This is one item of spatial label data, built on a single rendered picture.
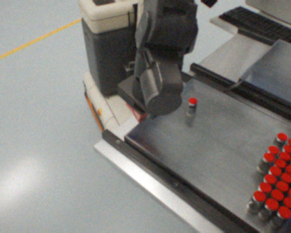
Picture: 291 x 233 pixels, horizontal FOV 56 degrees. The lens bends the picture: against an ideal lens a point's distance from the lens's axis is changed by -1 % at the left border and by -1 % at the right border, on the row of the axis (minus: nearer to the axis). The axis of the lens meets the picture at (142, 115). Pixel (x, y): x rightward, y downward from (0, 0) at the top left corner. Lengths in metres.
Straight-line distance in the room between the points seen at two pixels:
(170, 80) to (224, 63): 0.48
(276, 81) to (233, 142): 0.27
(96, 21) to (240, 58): 0.70
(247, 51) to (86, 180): 1.09
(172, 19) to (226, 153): 0.33
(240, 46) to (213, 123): 0.37
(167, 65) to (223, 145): 0.28
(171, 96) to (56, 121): 1.57
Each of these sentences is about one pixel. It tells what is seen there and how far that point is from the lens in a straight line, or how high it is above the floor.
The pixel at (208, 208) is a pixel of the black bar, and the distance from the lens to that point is 0.53.
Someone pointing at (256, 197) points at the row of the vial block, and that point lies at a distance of 0.53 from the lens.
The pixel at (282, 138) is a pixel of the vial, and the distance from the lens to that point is 0.64.
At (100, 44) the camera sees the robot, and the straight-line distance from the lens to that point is 1.39.
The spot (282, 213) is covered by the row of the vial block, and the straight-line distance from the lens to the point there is 0.54.
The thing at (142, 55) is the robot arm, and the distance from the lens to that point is 0.47.
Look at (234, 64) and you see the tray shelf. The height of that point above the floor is 0.88.
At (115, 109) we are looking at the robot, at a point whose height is 0.28.
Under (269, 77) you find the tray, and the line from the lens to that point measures 0.86.
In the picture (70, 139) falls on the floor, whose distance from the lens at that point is 1.81.
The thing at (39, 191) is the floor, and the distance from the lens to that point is 1.65.
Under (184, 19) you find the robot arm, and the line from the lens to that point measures 0.44.
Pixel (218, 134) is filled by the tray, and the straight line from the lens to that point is 0.66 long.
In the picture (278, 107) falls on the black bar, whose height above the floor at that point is 0.90.
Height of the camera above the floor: 1.37
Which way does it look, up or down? 46 degrees down
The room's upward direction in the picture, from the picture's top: straight up
